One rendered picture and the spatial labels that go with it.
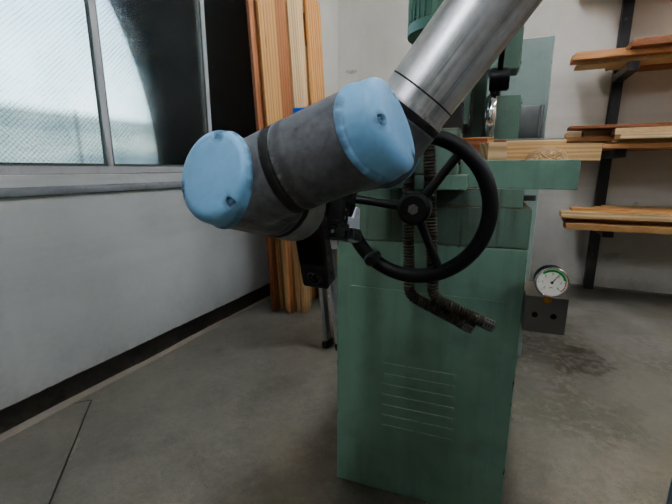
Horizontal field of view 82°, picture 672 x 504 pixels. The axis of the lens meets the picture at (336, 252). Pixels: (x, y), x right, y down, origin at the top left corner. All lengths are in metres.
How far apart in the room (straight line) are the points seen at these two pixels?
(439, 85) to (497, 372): 0.73
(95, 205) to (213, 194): 1.43
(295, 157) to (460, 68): 0.21
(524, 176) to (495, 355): 0.41
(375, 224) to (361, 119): 0.63
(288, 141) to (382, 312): 0.70
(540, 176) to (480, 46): 0.48
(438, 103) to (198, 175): 0.27
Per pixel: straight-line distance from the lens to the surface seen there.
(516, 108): 1.23
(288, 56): 2.80
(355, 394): 1.12
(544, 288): 0.89
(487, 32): 0.48
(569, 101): 3.41
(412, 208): 0.72
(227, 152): 0.37
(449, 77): 0.47
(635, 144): 2.94
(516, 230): 0.92
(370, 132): 0.33
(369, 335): 1.03
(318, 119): 0.35
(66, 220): 1.74
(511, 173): 0.91
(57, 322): 1.77
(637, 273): 3.56
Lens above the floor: 0.88
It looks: 12 degrees down
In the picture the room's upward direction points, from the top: straight up
